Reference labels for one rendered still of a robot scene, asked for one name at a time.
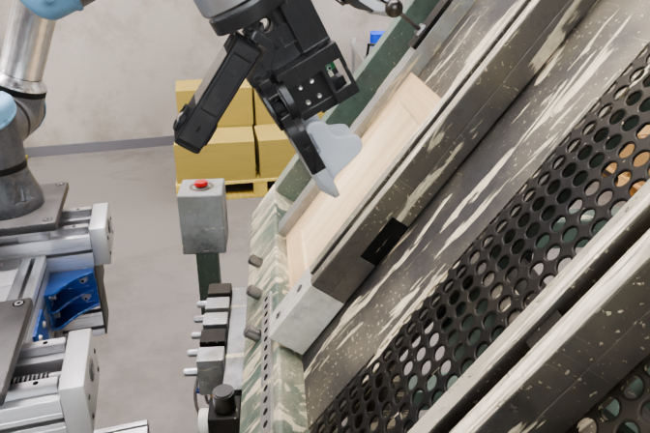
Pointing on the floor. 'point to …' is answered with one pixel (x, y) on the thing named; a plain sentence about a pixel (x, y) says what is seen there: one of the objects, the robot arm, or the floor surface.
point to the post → (207, 272)
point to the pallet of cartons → (236, 145)
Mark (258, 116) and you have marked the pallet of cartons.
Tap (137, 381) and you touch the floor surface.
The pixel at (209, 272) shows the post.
